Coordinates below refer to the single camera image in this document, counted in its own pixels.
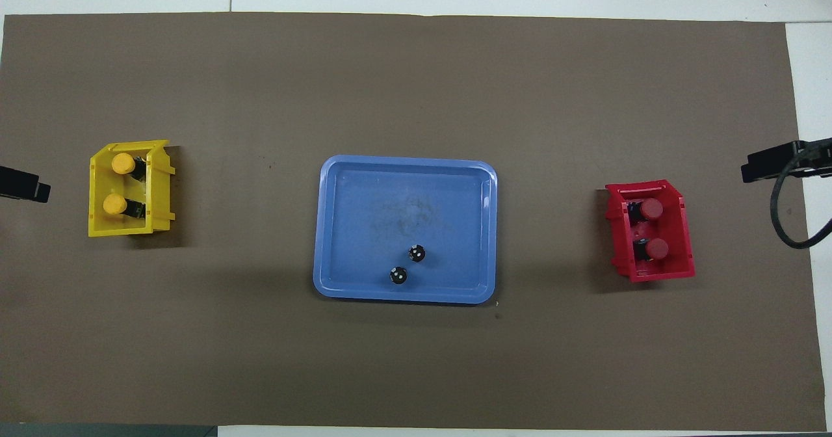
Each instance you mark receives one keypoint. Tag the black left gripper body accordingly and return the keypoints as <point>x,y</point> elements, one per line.
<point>16,182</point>

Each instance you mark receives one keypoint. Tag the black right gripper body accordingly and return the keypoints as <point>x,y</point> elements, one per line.
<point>816,157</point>

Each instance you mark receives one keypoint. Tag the yellow push button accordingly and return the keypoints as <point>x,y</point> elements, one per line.
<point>115,204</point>
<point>123,163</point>

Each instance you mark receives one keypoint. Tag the red push button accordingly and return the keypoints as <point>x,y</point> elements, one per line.
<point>651,209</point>
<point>657,249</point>

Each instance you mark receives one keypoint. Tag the blue plastic tray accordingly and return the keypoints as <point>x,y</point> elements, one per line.
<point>364,229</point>

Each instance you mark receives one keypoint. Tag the yellow plastic bin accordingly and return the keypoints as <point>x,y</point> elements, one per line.
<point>97,190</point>

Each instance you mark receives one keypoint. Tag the red plastic bin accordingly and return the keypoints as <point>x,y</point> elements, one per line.
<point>679,255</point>

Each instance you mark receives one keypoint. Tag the brown table mat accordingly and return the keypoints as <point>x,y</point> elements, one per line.
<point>416,86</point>

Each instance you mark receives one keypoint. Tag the small black round component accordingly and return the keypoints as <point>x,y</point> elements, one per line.
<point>398,276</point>
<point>416,253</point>

